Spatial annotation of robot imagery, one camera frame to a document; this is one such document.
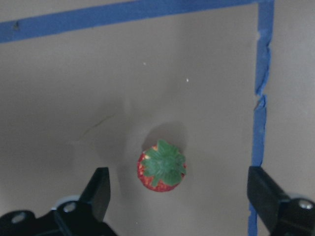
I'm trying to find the strawberry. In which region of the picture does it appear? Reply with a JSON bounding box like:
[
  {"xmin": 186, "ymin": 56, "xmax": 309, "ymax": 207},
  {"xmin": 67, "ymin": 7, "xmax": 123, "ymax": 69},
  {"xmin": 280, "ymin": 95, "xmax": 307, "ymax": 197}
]
[{"xmin": 137, "ymin": 139, "xmax": 187, "ymax": 192}]

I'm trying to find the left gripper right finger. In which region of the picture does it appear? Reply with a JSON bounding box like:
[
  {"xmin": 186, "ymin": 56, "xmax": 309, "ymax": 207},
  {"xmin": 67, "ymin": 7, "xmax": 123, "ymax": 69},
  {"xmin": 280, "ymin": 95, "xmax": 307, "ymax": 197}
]
[{"xmin": 247, "ymin": 166, "xmax": 315, "ymax": 236}]

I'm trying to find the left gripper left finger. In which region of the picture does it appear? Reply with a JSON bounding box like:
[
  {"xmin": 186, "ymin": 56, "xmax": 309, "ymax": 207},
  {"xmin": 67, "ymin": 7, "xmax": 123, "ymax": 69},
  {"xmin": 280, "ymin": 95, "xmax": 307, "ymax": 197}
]
[{"xmin": 0, "ymin": 167, "xmax": 116, "ymax": 236}]

